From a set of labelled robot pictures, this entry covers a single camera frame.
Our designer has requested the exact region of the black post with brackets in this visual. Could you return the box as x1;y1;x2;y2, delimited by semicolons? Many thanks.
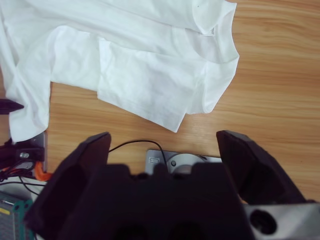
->
0;138;45;176

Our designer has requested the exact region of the white T-shirt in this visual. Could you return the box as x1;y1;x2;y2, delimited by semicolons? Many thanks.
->
0;0;240;143

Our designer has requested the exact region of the long black cable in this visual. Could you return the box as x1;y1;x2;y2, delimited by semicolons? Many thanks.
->
108;140;167;173

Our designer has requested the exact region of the metal power supply box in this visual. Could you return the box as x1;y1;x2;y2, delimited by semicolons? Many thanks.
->
0;191;20;240

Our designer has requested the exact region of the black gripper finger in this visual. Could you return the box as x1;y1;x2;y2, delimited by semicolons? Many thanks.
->
216;129;308;206
24;131;112;237
0;98;25;108
0;106;25;115

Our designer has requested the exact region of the orange plastic clip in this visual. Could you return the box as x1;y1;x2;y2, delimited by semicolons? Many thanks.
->
34;161;52;183

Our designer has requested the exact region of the thin black cable bundle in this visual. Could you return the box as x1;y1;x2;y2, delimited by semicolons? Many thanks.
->
0;166;46;196

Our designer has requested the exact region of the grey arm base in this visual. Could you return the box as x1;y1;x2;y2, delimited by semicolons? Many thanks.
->
145;149;223;176

